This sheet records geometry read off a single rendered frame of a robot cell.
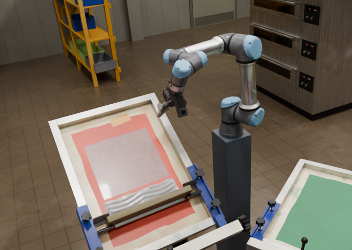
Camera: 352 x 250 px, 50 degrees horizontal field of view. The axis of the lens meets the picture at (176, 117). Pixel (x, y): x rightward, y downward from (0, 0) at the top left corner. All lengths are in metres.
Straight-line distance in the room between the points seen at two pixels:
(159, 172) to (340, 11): 3.40
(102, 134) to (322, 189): 1.29
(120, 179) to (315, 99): 3.49
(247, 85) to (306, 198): 0.72
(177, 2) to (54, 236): 7.01
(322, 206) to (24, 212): 2.84
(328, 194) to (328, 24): 2.73
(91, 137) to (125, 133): 0.17
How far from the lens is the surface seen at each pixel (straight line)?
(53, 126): 1.97
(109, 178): 1.86
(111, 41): 6.52
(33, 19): 8.74
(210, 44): 1.97
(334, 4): 4.71
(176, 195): 1.75
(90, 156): 1.91
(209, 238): 1.73
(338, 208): 2.26
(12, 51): 8.86
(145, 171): 1.89
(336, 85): 5.13
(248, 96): 2.12
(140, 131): 2.00
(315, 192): 2.34
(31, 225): 3.89
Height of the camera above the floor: 2.39
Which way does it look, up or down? 27 degrees down
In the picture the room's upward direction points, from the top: 5 degrees counter-clockwise
